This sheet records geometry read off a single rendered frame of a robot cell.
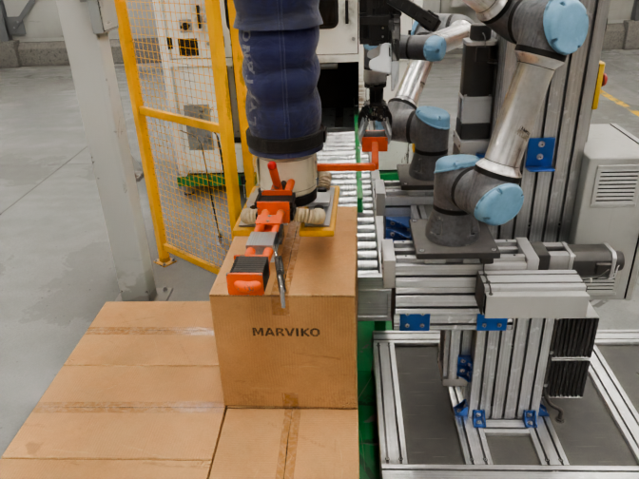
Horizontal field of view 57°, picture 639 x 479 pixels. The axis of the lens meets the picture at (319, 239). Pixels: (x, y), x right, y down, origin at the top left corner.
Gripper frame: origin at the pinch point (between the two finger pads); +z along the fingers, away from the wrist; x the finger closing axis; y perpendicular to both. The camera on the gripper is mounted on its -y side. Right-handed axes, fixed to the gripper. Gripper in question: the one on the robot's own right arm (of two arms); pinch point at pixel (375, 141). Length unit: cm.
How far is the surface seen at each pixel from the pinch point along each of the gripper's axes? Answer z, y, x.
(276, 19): -44, 41, -25
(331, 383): 55, 60, -13
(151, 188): 66, -126, -131
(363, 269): 66, -28, -4
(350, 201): 65, -100, -11
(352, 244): 24.2, 30.2, -7.3
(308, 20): -43, 37, -17
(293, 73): -30, 39, -22
